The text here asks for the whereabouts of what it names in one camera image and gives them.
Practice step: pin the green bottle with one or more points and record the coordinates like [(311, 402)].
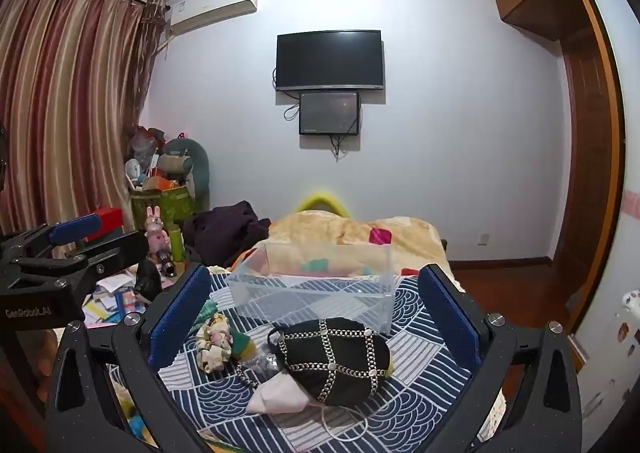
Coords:
[(177, 244)]

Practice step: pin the clear plastic storage box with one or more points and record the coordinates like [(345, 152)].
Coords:
[(320, 283)]

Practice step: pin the blue patterned bed sheet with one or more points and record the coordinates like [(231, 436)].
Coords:
[(390, 413)]

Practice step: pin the clear plastic bag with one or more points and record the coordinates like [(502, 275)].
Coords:
[(260, 364)]

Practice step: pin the black shiny object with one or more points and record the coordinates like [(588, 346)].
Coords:
[(149, 280)]

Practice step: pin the white wall socket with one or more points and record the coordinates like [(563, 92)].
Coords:
[(482, 238)]

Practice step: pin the orange printed blanket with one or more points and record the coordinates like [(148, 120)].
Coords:
[(350, 233)]

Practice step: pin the white door with stickers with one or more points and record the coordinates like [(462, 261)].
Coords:
[(617, 183)]

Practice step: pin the striped red curtain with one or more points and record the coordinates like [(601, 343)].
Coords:
[(70, 108)]

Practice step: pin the wooden wardrobe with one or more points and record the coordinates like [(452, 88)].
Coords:
[(580, 108)]

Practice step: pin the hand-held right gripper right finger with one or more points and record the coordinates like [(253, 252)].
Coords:
[(449, 318)]

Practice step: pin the green and yellow sock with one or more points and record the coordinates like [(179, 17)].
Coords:
[(244, 344)]

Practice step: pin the pile of papers and books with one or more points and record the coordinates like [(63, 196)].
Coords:
[(112, 298)]

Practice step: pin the floral scrunchie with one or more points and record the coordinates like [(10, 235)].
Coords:
[(216, 345)]

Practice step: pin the grey green plush toy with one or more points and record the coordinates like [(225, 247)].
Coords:
[(192, 158)]

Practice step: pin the dark purple clothing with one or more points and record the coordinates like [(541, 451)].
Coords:
[(225, 230)]

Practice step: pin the black wall television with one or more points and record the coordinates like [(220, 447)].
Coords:
[(330, 59)]

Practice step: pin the pink rabbit doll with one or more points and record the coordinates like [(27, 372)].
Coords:
[(156, 233)]

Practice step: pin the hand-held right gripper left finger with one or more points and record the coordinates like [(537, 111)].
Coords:
[(181, 313)]

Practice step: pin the teal cloth piece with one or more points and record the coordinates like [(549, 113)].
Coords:
[(209, 313)]

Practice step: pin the white air conditioner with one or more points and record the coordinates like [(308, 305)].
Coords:
[(215, 3)]

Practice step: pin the pile of assorted toys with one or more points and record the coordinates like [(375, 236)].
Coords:
[(145, 158)]

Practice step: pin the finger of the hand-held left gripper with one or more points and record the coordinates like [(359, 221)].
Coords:
[(75, 228), (107, 253)]

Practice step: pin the small black monitor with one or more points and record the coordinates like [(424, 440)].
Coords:
[(330, 113)]

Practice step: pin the green cardboard box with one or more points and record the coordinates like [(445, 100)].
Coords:
[(165, 205)]

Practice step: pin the red box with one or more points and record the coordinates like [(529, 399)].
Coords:
[(109, 222)]

